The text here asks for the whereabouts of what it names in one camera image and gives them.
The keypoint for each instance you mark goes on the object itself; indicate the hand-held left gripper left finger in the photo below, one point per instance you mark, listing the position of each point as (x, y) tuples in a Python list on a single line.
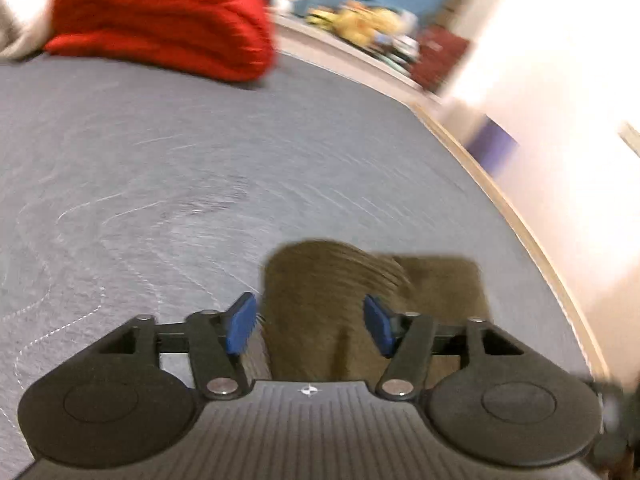
[(241, 322)]

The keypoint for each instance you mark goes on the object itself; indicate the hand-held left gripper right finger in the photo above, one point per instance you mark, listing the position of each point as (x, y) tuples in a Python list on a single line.
[(380, 325)]

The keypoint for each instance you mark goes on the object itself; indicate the dark red cushion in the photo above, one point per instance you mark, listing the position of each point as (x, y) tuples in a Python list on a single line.
[(440, 60)]

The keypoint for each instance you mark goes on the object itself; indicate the yellow plush toy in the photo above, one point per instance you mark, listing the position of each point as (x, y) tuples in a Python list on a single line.
[(360, 22)]

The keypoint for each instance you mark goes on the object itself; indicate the red folded comforter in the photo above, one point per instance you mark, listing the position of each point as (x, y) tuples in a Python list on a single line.
[(160, 20)]

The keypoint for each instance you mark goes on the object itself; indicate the white folded quilt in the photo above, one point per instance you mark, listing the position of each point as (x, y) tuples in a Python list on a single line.
[(20, 10)]

